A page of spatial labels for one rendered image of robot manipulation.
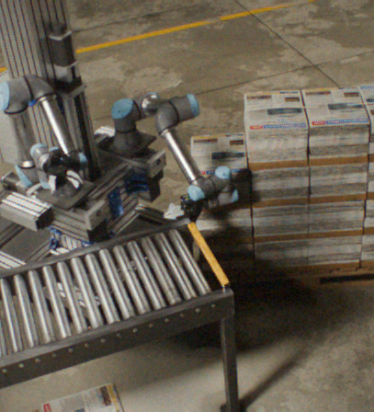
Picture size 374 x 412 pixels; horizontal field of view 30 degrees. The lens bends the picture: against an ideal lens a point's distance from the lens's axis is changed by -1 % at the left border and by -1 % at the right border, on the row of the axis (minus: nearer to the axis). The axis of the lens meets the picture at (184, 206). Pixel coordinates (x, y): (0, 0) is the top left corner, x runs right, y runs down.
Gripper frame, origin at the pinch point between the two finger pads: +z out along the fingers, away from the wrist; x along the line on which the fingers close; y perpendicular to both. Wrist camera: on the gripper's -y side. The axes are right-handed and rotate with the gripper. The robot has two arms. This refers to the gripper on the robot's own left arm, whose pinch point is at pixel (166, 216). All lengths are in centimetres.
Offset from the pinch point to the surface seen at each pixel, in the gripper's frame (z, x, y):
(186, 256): 1.8, 33.6, 3.3
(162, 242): 8.4, 20.5, 3.3
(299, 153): -69, 0, 15
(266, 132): -54, -5, 28
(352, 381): -65, 68, -77
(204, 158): -30.3, -29.0, 6.3
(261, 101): -63, -30, 30
